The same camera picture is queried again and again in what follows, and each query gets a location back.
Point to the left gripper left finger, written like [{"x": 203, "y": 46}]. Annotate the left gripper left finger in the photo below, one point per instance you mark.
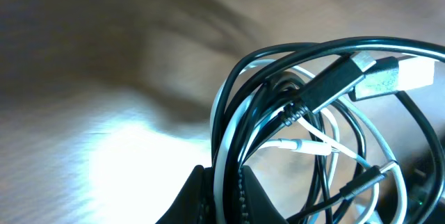
[{"x": 194, "y": 203}]

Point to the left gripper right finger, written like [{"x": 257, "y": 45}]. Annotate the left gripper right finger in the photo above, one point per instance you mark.
[{"x": 254, "y": 206}]

